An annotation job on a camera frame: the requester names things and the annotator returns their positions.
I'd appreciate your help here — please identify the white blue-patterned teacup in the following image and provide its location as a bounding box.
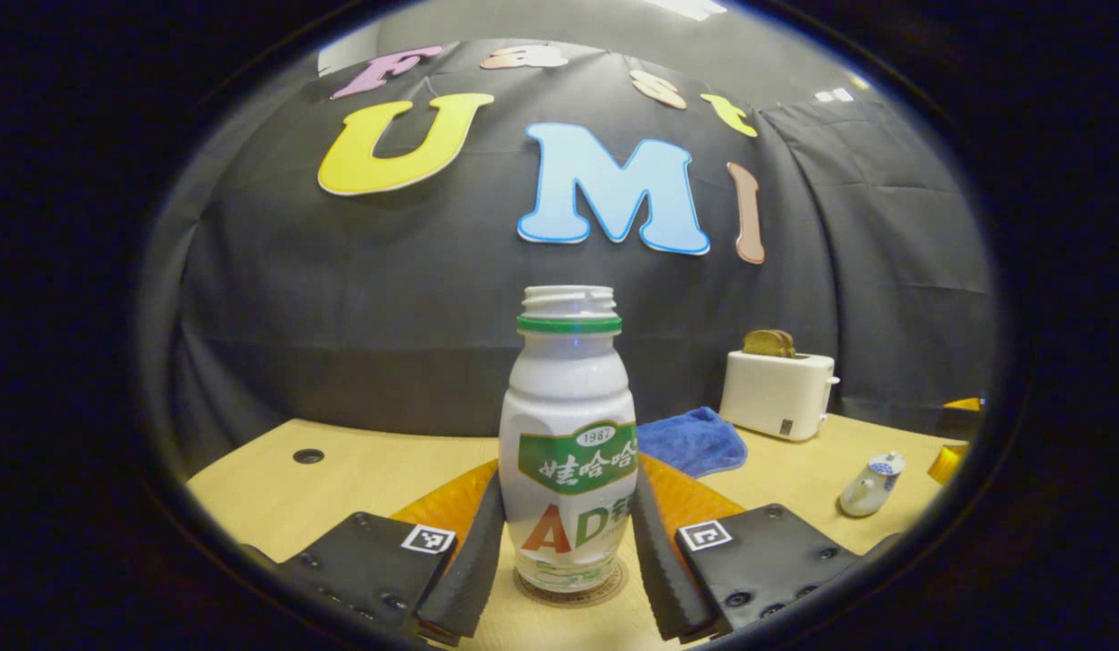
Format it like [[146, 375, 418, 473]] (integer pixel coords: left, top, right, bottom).
[[838, 466, 899, 518]]

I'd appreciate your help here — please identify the white toaster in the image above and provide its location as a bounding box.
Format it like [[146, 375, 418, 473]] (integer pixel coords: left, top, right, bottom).
[[719, 350, 839, 442]]

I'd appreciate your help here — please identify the blue towel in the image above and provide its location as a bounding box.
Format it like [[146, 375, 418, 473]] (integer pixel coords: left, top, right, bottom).
[[636, 406, 748, 479]]

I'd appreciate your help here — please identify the white water bottle green label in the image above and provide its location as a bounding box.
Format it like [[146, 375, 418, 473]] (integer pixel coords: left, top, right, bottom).
[[498, 285, 639, 593]]

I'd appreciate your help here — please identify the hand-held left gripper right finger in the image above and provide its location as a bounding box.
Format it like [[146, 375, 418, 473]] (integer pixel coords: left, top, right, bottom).
[[630, 452, 863, 645]]

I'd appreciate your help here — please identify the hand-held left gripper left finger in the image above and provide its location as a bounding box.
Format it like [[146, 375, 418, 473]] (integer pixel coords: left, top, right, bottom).
[[275, 457, 506, 645]]

